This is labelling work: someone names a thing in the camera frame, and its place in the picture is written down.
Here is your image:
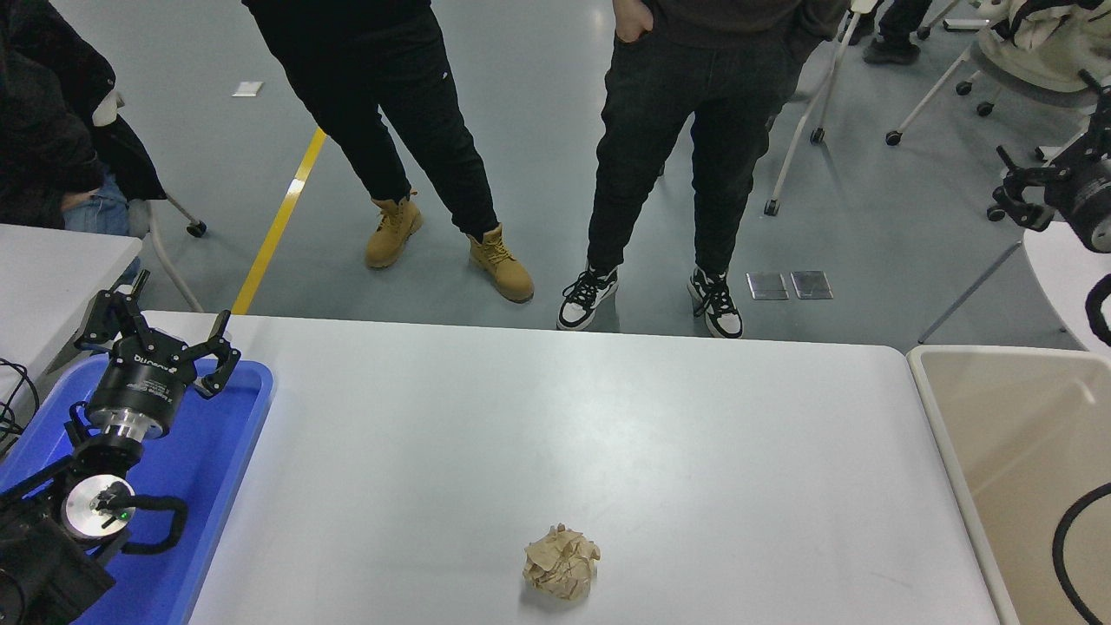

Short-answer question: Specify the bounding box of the cream jacket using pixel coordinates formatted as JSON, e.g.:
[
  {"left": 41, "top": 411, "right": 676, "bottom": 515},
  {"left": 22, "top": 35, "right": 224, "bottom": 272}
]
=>
[{"left": 976, "top": 0, "right": 1111, "bottom": 94}]

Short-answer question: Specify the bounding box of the blue plastic tray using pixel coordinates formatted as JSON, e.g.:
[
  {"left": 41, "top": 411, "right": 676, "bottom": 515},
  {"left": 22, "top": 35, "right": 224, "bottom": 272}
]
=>
[{"left": 0, "top": 356, "right": 274, "bottom": 625}]

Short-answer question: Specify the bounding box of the large pale bin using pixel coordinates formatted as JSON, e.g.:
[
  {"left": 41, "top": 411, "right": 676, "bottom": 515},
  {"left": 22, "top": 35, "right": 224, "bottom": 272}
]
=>
[{"left": 904, "top": 345, "right": 1111, "bottom": 625}]

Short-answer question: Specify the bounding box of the grey wheeled chair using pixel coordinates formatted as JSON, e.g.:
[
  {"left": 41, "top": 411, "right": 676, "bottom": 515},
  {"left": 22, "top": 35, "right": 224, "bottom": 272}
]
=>
[{"left": 130, "top": 195, "right": 209, "bottom": 313}]

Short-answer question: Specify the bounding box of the white wheeled table frame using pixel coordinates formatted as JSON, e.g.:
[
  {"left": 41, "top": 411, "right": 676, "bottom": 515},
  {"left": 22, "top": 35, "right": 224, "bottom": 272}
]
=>
[{"left": 985, "top": 104, "right": 1111, "bottom": 222}]

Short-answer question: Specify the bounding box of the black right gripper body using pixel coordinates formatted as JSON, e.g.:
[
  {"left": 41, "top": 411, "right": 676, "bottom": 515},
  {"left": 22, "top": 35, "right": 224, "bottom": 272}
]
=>
[{"left": 1053, "top": 152, "right": 1111, "bottom": 254}]

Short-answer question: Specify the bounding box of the person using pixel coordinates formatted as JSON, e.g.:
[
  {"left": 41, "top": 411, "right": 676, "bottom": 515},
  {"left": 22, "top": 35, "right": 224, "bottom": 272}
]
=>
[
  {"left": 0, "top": 0, "right": 168, "bottom": 237},
  {"left": 555, "top": 0, "right": 850, "bottom": 339},
  {"left": 241, "top": 0, "right": 536, "bottom": 305},
  {"left": 846, "top": 0, "right": 934, "bottom": 66}
]

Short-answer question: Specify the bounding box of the person's right hand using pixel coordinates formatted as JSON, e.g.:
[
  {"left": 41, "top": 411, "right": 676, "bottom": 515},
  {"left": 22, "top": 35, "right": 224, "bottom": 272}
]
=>
[{"left": 614, "top": 0, "right": 652, "bottom": 44}]

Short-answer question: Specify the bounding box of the white wheeled chair frame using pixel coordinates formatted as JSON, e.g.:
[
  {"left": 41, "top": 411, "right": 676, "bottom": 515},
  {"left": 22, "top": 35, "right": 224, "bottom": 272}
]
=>
[{"left": 762, "top": 0, "right": 873, "bottom": 218}]

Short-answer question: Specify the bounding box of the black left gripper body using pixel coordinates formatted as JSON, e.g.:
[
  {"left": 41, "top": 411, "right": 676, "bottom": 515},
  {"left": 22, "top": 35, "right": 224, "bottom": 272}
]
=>
[{"left": 86, "top": 330, "right": 195, "bottom": 428}]

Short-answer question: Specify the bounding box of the crumpled tan paper ball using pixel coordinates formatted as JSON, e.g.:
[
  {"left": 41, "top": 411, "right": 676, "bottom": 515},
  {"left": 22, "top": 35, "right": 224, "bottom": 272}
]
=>
[{"left": 522, "top": 523, "right": 602, "bottom": 601}]

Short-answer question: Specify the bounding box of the white wheeled chair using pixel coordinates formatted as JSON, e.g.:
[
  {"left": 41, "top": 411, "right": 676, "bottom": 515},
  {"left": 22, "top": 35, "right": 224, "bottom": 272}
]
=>
[
  {"left": 884, "top": 39, "right": 999, "bottom": 147},
  {"left": 916, "top": 0, "right": 990, "bottom": 96}
]

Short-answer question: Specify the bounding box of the white rounded side table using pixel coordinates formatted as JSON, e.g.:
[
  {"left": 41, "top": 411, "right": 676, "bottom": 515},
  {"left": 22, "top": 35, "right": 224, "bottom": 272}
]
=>
[{"left": 918, "top": 220, "right": 1111, "bottom": 357}]

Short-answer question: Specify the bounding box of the black cable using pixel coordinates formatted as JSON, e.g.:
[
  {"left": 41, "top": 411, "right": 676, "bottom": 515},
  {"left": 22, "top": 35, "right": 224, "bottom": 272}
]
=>
[{"left": 0, "top": 360, "right": 40, "bottom": 457}]

